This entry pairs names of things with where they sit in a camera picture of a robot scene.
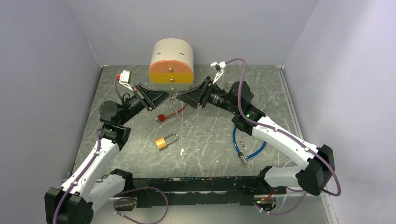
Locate blue cable lock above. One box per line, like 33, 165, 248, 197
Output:
231, 126, 267, 165

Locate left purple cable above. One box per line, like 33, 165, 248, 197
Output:
52, 78, 124, 224

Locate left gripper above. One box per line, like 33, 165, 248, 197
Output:
118, 83, 173, 126

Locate blue lock keys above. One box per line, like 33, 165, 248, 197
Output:
239, 140, 248, 150

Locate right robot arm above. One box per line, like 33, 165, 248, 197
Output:
177, 77, 335, 196

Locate beige drawer cabinet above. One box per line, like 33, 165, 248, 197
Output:
149, 38, 194, 92

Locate red cable lock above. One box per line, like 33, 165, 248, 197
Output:
155, 104, 187, 122

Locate padlock keys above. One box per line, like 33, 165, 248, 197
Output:
170, 95, 177, 113

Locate brass padlock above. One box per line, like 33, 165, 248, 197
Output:
155, 133, 179, 151

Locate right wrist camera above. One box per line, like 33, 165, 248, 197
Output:
210, 61, 227, 84

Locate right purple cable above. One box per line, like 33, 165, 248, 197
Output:
225, 57, 342, 197

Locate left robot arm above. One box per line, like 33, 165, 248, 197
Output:
44, 84, 173, 224

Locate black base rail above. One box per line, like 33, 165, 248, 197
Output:
128, 176, 286, 208

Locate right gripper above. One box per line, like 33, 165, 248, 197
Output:
177, 76, 240, 114

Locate purple cable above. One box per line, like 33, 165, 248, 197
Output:
52, 78, 124, 224
225, 57, 342, 197

